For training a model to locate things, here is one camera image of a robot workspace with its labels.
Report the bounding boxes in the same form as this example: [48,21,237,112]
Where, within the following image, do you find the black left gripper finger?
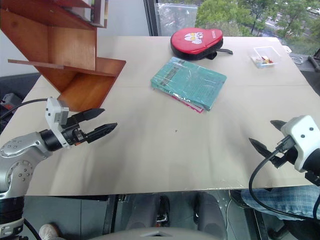
[84,122,118,144]
[73,108,106,124]

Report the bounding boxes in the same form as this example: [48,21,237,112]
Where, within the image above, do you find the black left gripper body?
[60,116,90,147]

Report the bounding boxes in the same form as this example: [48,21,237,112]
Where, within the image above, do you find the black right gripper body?
[268,142,297,170]

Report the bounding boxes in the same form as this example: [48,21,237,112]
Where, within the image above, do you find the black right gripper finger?
[248,137,271,160]
[270,119,287,134]

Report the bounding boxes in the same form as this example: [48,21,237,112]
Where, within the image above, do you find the wooden bookshelf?
[0,0,127,113]

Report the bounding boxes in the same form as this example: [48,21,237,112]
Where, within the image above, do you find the pink book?
[152,86,205,115]

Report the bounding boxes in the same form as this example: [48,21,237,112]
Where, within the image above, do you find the teal plastic-wrapped book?
[150,56,228,112]

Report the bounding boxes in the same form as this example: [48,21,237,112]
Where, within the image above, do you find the person's plaid trouser leg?
[240,184,320,221]

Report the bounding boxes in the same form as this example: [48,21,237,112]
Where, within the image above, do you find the colourful small items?
[254,56,275,66]

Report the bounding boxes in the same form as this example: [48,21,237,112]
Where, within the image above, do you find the clear plastic container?
[250,46,283,70]

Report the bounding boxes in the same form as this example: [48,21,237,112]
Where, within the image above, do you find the black robot right leg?
[194,191,228,236]

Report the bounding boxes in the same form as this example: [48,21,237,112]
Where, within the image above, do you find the black robot leg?
[124,193,161,232]
[194,191,228,236]

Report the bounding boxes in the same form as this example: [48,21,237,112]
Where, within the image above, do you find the black robot left leg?
[124,193,161,232]

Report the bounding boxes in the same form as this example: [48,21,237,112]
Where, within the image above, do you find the white shoe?
[39,223,60,240]

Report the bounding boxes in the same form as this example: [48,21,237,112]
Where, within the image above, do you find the red black paddle case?
[170,27,234,61]

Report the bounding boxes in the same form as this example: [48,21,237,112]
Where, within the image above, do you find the grey robot body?
[98,226,227,240]

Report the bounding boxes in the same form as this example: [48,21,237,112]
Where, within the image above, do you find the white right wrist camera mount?
[280,115,320,173]

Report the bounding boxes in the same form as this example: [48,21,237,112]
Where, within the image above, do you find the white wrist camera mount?
[280,115,320,173]
[44,97,71,149]

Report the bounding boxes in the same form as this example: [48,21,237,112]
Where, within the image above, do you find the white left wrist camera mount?
[44,97,71,149]

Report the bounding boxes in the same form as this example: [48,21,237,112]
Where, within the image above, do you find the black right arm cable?
[248,135,314,221]

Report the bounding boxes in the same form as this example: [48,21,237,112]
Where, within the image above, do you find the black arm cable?
[248,135,314,221]
[0,98,49,121]

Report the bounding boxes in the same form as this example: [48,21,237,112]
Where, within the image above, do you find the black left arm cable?
[0,98,49,121]

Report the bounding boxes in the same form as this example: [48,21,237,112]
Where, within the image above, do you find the black tool handle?
[307,55,320,73]

